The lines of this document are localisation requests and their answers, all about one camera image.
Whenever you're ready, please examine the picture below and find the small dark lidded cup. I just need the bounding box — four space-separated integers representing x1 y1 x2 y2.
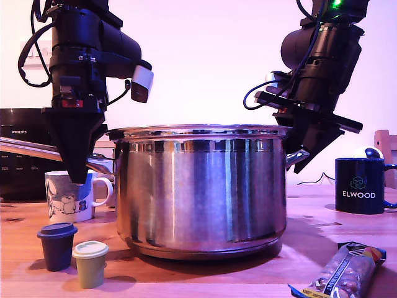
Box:
37 222 78 273

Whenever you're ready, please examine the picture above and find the large steel pot long handle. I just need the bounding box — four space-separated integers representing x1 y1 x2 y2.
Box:
0 124 311 261

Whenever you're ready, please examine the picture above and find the nut bar in wrapper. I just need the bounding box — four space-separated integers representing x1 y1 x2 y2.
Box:
287 241 388 298

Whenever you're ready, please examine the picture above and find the blue camera cable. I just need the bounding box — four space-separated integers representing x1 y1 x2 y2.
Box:
243 79 282 111

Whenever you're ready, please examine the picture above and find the thin black table cable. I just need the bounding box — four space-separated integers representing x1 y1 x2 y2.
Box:
305 172 336 187

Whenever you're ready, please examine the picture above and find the wooden chair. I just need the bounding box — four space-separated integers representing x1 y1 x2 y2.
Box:
373 129 397 189

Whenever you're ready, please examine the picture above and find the white light switch plate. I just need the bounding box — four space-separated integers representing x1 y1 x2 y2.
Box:
20 40 53 68

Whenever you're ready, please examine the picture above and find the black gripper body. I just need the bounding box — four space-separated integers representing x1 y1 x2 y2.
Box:
50 61 109 112
254 58 364 135

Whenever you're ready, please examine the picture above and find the white round gadget black part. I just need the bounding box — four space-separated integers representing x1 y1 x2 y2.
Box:
353 145 385 161

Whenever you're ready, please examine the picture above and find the dark blue Elwood mug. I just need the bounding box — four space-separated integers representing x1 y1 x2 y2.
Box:
334 156 397 215

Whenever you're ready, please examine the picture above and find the black Philips rice cooker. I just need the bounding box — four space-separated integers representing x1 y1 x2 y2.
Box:
0 107 71 202

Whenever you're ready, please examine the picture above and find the white mug cartoon print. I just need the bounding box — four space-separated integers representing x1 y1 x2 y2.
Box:
44 169 114 224

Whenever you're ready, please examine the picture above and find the arm white camera box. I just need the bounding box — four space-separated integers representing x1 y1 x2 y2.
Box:
102 51 155 104

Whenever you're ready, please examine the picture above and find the black camera cable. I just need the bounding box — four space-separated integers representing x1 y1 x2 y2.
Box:
107 79 132 106

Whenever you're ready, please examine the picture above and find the small pale lidded cup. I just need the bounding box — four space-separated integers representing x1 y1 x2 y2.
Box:
71 240 110 289

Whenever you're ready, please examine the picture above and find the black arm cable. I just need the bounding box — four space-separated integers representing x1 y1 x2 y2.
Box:
296 0 325 24
17 21 55 88
30 0 52 72

